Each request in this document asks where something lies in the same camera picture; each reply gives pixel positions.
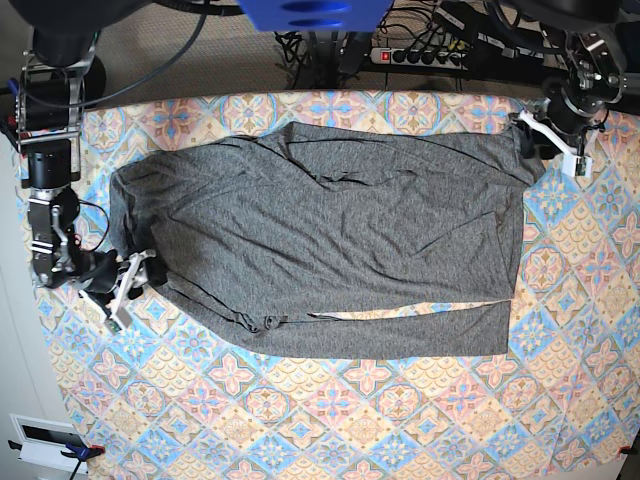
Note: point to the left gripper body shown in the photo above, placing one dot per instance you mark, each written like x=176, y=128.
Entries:
x=540, y=135

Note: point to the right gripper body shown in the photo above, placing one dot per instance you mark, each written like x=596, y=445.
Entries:
x=108, y=282

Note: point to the grey t-shirt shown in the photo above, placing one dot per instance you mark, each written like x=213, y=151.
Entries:
x=318, y=242

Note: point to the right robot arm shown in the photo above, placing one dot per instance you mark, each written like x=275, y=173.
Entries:
x=62, y=75

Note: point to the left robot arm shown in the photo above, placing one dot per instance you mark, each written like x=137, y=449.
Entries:
x=576, y=108

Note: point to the blue clamp bottom left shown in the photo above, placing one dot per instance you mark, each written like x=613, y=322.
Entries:
x=80, y=452

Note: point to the white power strip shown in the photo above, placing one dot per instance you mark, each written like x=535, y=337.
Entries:
x=440, y=58

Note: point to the clamp bottom right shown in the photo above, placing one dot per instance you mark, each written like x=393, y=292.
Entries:
x=628, y=450

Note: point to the white wall outlet box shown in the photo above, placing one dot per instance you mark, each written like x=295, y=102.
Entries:
x=37, y=430

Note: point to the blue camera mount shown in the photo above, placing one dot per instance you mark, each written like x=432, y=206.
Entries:
x=315, y=15

